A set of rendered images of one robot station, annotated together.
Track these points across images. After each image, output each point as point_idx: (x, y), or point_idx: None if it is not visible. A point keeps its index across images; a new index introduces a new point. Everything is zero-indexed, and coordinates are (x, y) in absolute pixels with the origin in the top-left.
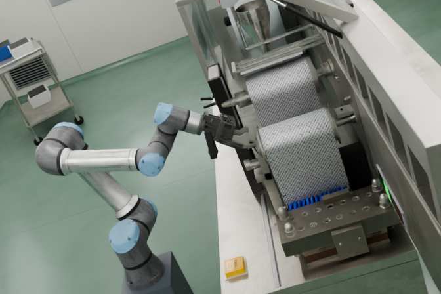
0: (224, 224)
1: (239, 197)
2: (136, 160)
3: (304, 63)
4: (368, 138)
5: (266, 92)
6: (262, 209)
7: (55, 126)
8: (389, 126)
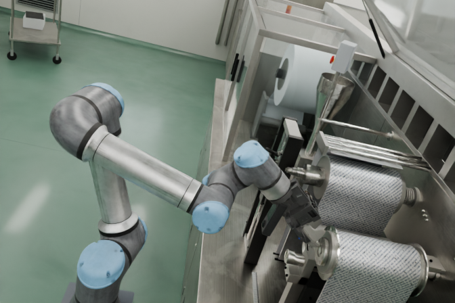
0: (206, 289)
1: (228, 260)
2: (194, 200)
3: (398, 180)
4: None
5: (347, 187)
6: (252, 293)
7: (97, 84)
8: None
